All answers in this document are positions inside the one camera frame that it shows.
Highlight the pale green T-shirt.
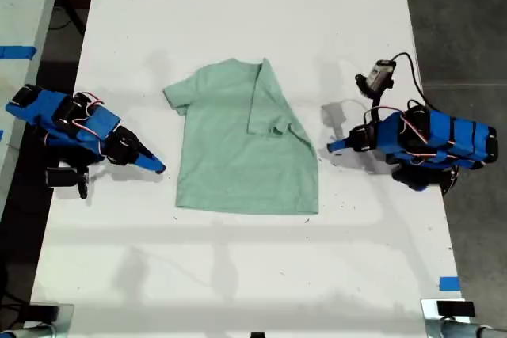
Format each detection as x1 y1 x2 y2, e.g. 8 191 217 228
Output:
162 57 320 215

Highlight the long blue tape strip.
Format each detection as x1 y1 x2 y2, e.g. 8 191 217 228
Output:
0 45 37 61

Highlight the short blue tape piece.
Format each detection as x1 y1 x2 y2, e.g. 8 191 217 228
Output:
439 276 462 292

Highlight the pale side table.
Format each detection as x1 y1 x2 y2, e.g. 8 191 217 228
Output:
0 0 67 216

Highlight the silver metal clamp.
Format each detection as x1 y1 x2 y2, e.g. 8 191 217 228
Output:
0 302 75 338
420 298 507 338

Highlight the small black box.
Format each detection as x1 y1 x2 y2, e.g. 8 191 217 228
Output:
436 301 476 317
29 305 61 321

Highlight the black camera stalk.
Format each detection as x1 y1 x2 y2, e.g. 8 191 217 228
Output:
363 91 387 126
77 169 90 199

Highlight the thin white cable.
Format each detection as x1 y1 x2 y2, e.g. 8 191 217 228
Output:
335 97 370 112

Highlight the black camera box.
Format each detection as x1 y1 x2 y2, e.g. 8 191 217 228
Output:
45 166 78 189
354 59 397 99

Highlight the black camera cable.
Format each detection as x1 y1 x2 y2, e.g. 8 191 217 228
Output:
389 51 437 112

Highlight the black floor cable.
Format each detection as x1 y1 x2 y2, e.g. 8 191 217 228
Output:
0 266 33 329
48 0 87 37

